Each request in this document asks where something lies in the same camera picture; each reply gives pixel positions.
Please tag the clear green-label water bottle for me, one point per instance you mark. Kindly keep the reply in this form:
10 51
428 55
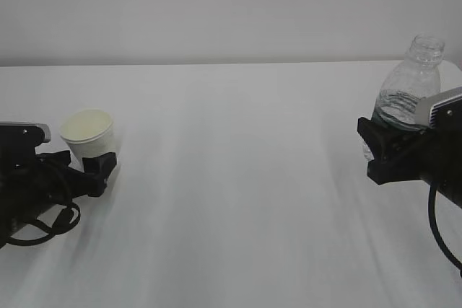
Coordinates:
413 79

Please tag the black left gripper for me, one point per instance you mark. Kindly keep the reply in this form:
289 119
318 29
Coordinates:
49 178

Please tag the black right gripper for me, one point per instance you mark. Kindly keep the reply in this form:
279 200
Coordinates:
400 156

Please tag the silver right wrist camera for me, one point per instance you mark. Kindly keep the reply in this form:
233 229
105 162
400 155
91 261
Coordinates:
441 111

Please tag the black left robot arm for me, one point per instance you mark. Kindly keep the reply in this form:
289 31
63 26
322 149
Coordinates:
27 228

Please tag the white paper cup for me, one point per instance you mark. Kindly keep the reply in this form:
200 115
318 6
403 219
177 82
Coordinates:
89 134

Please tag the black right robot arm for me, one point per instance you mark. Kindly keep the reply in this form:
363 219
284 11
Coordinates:
447 185

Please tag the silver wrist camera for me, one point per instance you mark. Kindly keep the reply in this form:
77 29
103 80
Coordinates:
21 138
441 111

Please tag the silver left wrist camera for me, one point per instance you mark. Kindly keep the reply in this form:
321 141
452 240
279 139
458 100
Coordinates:
21 138

